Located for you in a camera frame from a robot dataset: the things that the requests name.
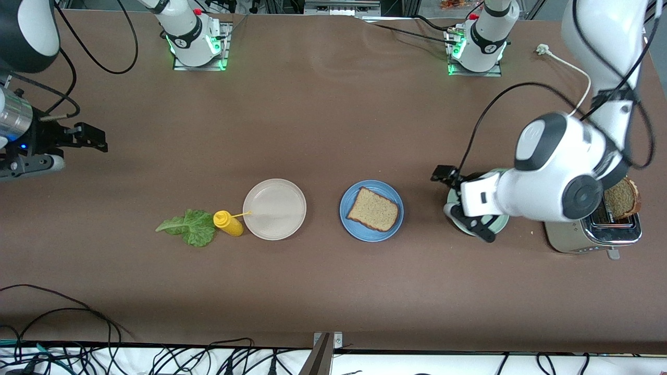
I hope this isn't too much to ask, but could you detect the brown bread slice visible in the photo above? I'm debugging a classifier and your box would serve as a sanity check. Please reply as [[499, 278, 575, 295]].
[[346, 186, 400, 233], [603, 177, 642, 220]]

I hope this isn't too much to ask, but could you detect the green lettuce leaf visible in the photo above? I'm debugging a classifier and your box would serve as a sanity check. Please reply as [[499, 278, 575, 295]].
[[155, 209, 216, 248]]

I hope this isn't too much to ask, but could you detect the light green round plate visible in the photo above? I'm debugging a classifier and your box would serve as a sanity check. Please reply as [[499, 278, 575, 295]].
[[447, 169, 511, 238]]

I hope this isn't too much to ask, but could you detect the blue round plate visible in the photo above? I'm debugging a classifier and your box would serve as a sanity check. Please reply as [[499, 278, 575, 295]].
[[340, 180, 404, 243]]

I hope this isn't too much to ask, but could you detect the beige round plate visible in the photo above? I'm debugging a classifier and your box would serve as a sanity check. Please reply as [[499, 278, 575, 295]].
[[243, 179, 307, 241]]

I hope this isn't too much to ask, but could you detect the beige chrome toaster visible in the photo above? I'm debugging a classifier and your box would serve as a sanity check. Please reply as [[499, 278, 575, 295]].
[[542, 177, 643, 260]]

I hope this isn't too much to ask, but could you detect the yellow squeeze bottle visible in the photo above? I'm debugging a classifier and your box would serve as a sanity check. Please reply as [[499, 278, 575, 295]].
[[213, 210, 253, 238]]

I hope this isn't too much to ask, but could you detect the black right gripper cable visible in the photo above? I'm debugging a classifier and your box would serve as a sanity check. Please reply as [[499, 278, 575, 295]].
[[10, 49, 82, 121]]

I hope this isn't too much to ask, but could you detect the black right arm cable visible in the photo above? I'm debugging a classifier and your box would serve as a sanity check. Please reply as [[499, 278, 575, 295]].
[[52, 0, 140, 74]]

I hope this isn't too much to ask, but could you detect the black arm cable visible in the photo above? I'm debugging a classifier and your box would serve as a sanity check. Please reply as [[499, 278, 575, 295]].
[[458, 0, 658, 175], [52, 0, 140, 74]]

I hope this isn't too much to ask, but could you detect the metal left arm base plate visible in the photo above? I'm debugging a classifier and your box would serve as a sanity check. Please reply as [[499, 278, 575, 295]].
[[446, 26, 504, 78]]

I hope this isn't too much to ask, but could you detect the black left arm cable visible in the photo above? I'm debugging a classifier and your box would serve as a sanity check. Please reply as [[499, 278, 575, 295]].
[[458, 0, 658, 175]]

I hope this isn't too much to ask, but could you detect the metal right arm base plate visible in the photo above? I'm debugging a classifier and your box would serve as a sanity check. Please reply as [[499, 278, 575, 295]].
[[172, 21, 233, 72]]

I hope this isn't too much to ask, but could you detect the white toaster power cable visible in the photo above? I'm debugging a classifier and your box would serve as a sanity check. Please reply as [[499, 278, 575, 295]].
[[536, 44, 592, 116]]

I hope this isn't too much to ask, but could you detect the aluminium frame profile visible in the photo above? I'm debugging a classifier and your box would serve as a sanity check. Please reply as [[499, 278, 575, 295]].
[[304, 0, 382, 17]]

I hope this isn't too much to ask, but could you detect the teal cable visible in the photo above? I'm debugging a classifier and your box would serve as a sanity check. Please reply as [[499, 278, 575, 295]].
[[0, 340, 71, 373]]

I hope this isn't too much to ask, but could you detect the dark metal mount post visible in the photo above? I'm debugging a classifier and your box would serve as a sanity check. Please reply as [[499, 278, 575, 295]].
[[298, 333, 334, 375]]

